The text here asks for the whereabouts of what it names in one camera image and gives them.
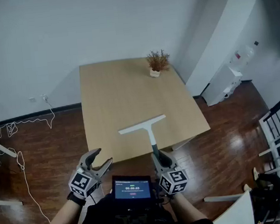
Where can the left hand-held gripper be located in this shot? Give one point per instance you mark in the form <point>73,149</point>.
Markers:
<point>82,183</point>

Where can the person's left forearm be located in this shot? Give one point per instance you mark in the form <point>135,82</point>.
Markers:
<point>63,215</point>

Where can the black chest-mounted screen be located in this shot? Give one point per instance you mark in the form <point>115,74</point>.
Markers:
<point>131,188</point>

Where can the white board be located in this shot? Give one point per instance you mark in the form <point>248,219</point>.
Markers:
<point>237,213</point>

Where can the person's right forearm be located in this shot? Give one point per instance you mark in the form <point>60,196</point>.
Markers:
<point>187,207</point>

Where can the white furniture bar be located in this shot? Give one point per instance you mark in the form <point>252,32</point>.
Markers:
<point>2,147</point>
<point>5,202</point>

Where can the small reddish potted plant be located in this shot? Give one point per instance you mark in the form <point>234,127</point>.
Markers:
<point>157,62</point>

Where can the clear water bottle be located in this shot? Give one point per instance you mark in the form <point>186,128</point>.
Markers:
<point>244,54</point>

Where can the white water dispenser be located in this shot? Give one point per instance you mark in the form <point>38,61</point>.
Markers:
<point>220,85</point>

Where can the white wall socket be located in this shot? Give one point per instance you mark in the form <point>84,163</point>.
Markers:
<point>32,100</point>

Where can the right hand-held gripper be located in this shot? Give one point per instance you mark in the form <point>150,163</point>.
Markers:
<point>173,181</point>

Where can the white wall plug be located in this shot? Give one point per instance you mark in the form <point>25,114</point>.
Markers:
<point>44,97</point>

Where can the light wooden table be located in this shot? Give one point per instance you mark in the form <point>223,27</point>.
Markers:
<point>128,97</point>

